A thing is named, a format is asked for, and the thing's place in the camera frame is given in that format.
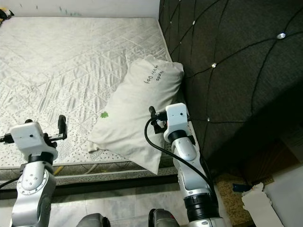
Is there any white pillow with green tree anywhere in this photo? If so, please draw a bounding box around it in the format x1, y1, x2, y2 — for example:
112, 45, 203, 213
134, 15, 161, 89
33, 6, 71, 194
87, 54, 185, 175

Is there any white scalloped card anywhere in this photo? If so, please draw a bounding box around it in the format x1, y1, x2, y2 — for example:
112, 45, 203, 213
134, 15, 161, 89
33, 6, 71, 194
241, 182, 288, 227

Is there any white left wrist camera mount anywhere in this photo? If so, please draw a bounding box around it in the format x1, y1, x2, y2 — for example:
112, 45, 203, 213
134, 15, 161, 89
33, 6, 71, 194
10, 121, 50, 160

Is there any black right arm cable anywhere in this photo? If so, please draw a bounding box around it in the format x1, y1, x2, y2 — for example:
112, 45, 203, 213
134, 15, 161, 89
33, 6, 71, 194
144, 118, 217, 192

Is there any grey robot right leg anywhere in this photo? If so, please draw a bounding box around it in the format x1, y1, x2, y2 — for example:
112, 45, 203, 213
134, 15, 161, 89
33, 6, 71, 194
148, 208, 181, 227

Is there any black left arm loop cable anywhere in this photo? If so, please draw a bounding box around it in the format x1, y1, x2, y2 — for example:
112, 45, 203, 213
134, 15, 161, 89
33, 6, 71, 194
0, 176, 22, 190

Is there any grey robot left leg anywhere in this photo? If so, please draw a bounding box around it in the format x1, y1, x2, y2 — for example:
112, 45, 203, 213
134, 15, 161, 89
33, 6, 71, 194
82, 213, 117, 227

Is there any grey robot leg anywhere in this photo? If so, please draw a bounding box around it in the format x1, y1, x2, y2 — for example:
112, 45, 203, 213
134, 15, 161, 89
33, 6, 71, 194
148, 208, 181, 227
82, 213, 117, 227

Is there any white furniture piece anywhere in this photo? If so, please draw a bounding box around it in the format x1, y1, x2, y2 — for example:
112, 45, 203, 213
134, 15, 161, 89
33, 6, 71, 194
263, 163, 303, 227

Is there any white quilted mattress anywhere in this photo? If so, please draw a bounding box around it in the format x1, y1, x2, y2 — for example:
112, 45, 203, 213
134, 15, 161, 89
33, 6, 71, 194
0, 18, 192, 179

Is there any dark tufted headboard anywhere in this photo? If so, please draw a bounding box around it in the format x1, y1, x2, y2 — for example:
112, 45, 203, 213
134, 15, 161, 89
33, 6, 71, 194
158, 0, 303, 178

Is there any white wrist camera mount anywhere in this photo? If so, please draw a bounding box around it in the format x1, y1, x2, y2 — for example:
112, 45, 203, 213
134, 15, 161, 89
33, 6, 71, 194
10, 121, 50, 160
164, 103, 190, 143

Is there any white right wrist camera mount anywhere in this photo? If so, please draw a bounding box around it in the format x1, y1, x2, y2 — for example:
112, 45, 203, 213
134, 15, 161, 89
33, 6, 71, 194
164, 103, 190, 143

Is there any small dark blue item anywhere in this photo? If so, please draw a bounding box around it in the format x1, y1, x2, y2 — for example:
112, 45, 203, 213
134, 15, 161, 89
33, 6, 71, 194
232, 182, 257, 193

